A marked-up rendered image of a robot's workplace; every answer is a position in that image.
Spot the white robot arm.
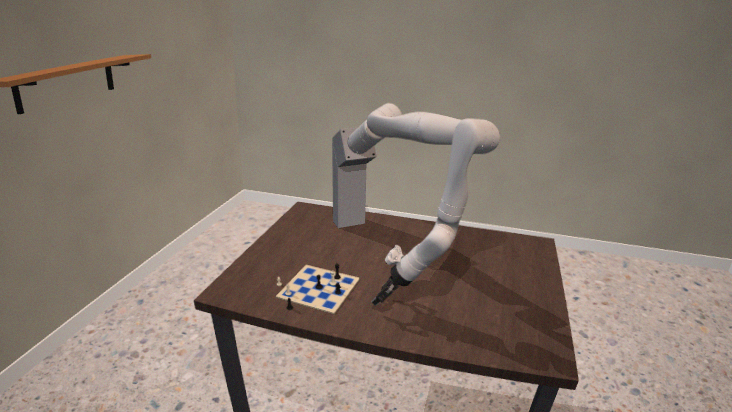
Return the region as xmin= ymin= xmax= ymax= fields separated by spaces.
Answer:
xmin=348 ymin=103 xmax=500 ymax=281

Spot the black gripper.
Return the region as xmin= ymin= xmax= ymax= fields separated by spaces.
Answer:
xmin=371 ymin=265 xmax=412 ymax=306

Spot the blue and cream chessboard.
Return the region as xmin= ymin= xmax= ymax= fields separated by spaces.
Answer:
xmin=276 ymin=265 xmax=360 ymax=314

